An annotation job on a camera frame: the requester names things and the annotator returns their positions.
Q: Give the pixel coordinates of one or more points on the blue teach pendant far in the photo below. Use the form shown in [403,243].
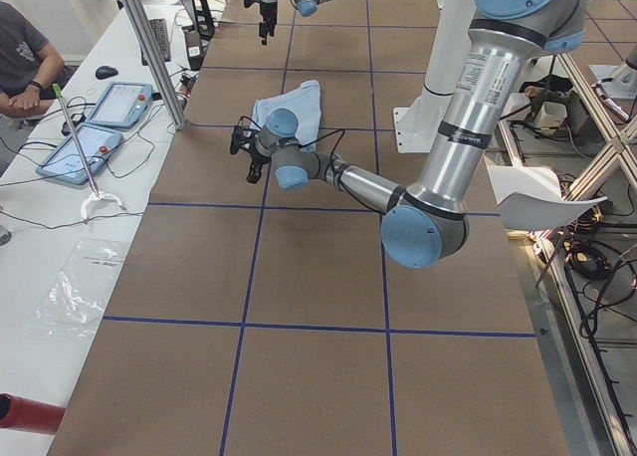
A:
[121,105]

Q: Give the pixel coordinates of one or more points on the blue teach pendant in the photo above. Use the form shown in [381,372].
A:
[64,162]
[121,105]

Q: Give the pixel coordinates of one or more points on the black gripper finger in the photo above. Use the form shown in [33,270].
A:
[252,176]
[264,39]

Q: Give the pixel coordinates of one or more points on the grey aluminium frame post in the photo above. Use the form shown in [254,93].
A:
[154,59]

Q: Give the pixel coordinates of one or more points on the blue teach pendant near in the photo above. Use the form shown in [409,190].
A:
[64,162]

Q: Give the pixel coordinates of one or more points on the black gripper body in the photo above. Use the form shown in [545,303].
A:
[258,156]
[267,9]

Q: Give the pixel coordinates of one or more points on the black computer mouse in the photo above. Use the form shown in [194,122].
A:
[105,72]

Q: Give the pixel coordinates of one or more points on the reacher grabber stick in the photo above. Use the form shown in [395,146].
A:
[96,194]

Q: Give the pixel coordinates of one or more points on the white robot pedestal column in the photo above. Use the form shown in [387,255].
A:
[416,126]

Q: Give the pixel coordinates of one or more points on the clear plastic bag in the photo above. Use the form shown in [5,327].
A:
[77,300]

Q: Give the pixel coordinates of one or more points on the seated person dark shirt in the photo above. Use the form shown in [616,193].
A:
[30,65]

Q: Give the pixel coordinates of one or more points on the light blue button shirt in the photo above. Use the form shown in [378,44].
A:
[304,102]

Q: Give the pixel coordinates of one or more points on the red cylinder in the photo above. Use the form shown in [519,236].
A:
[27,415]

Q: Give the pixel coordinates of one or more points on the black keyboard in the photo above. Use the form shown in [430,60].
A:
[158,28]

